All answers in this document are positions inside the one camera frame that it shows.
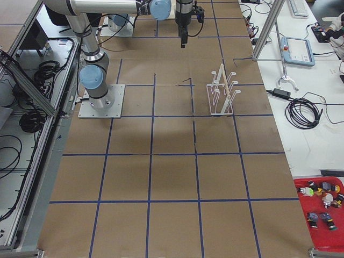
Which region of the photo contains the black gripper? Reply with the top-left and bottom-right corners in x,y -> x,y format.
175,0 -> 204,48

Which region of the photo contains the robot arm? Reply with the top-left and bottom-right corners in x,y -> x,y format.
44,1 -> 173,110
107,14 -> 134,37

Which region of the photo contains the blue teach pendant tablet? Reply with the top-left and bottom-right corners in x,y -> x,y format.
280,37 -> 315,67

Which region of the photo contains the black power adapter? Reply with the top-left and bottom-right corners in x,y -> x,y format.
266,88 -> 291,100

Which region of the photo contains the white keyboard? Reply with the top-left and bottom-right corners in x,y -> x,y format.
287,0 -> 309,19

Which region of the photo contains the brown paper table cover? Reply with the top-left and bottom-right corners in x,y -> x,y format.
38,1 -> 312,257

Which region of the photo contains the red parts tray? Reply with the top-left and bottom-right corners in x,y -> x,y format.
294,177 -> 343,252

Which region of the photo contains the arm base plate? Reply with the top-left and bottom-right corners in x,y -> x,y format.
98,16 -> 134,38
78,84 -> 125,119

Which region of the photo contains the white wire cup rack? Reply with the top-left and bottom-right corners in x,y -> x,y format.
206,64 -> 241,116

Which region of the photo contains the aluminium frame post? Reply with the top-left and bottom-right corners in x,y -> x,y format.
252,0 -> 285,61

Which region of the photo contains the coiled black cable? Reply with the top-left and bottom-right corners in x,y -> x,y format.
285,92 -> 334,131

